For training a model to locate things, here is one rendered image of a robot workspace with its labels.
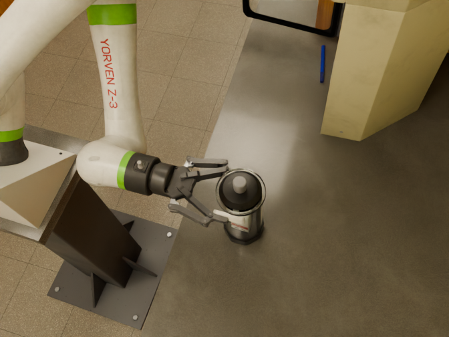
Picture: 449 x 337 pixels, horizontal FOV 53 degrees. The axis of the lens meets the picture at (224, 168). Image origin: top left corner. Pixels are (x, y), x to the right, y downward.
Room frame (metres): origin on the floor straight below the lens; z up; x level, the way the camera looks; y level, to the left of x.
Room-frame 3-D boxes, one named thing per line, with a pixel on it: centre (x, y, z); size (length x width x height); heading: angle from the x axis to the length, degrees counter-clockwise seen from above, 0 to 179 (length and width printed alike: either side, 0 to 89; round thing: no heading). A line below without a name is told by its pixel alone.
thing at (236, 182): (0.40, -0.02, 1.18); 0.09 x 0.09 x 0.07
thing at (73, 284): (0.69, 0.59, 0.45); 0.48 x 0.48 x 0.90; 62
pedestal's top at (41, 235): (0.69, 0.59, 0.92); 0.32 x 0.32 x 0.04; 62
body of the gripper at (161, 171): (0.47, 0.12, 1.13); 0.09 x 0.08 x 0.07; 63
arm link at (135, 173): (0.51, 0.18, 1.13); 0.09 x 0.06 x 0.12; 153
